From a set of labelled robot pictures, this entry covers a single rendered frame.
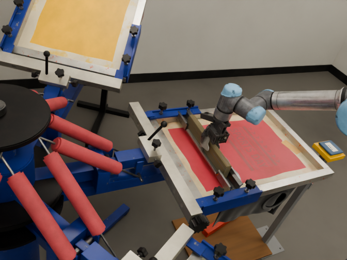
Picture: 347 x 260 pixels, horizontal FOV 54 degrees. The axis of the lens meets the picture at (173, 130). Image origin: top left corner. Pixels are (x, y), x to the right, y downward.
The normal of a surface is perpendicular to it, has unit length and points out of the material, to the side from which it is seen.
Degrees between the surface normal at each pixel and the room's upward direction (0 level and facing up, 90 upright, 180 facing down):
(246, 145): 0
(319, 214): 0
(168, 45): 90
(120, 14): 32
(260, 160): 0
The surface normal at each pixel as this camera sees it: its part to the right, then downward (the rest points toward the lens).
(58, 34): 0.14, -0.31
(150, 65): 0.41, 0.65
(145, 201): 0.22, -0.75
